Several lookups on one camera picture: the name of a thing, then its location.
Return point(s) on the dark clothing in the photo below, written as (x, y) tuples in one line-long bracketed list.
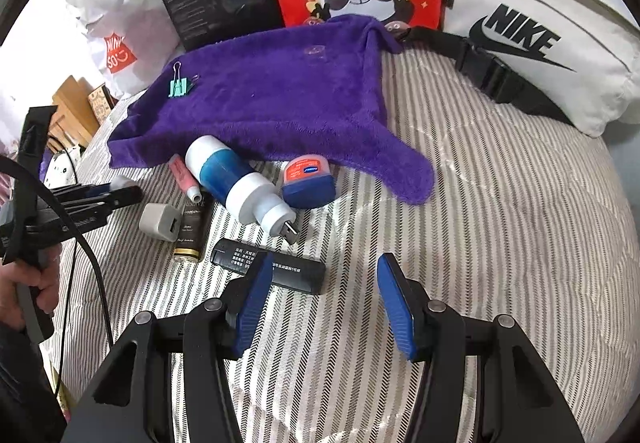
[(25, 388)]

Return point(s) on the pink earpick tube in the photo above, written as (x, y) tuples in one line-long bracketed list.
[(182, 175)]

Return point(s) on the person's left hand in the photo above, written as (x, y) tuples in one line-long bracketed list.
[(35, 285)]

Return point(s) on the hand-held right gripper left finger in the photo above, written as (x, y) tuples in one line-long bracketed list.
[(252, 305)]

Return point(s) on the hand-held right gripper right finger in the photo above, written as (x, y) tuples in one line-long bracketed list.
[(397, 308)]

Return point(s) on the black rectangular box white label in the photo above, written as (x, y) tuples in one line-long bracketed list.
[(300, 273)]

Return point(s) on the white shopping bag red label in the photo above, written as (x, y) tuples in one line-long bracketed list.
[(125, 8)]

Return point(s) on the teal binder clip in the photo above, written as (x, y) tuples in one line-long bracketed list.
[(176, 87)]

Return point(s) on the purple towel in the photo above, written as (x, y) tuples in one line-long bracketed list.
[(275, 98)]

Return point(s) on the wooden furniture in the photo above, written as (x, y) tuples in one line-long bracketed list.
[(70, 108)]

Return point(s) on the clear plastic cap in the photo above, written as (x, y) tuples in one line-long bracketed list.
[(315, 52)]

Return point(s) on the white charger adapter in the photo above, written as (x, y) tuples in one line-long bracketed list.
[(155, 221)]

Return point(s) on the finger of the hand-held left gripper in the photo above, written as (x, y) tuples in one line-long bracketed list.
[(75, 222), (95, 192)]

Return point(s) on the blue and white bottle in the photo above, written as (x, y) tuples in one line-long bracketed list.
[(220, 168)]

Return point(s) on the dark perfume bottle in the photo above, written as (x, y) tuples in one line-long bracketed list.
[(192, 233)]

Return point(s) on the small pink capped tube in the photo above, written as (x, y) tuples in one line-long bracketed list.
[(306, 189)]

